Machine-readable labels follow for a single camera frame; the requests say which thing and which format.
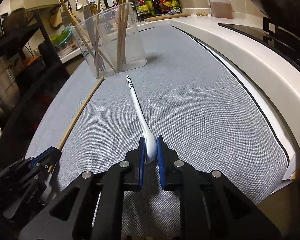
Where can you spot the ginger pieces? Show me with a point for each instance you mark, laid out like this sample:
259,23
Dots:
202,14

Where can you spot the wooden chopstick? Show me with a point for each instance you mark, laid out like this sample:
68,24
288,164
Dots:
129,17
120,30
80,28
77,117

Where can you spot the black shelf rack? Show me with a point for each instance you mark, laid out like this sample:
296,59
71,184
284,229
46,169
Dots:
32,62

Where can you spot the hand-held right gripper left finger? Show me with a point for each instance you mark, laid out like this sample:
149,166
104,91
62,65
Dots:
141,161

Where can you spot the hanging white ladle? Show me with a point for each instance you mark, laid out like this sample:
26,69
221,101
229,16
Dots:
78,4

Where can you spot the clear plastic container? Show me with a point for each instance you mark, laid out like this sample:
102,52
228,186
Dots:
135,52

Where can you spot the green colander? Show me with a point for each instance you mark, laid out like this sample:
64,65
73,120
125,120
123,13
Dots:
61,37

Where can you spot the wooden cutting board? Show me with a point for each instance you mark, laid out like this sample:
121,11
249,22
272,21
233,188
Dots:
165,17

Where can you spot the blue checked cloth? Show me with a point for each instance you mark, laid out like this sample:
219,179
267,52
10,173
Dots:
173,12

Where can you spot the black spice rack with bottles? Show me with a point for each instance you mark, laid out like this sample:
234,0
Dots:
155,2

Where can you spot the black glass stove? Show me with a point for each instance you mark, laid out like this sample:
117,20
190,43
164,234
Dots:
252,31

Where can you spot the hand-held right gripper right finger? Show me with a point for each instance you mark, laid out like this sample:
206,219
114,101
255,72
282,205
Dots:
160,163

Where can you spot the plastic cooking oil jug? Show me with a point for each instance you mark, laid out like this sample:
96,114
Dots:
221,3

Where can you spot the grey fabric mat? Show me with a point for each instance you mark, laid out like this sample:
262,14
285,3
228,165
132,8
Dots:
202,105

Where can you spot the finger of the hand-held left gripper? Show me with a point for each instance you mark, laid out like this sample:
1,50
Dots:
46,153

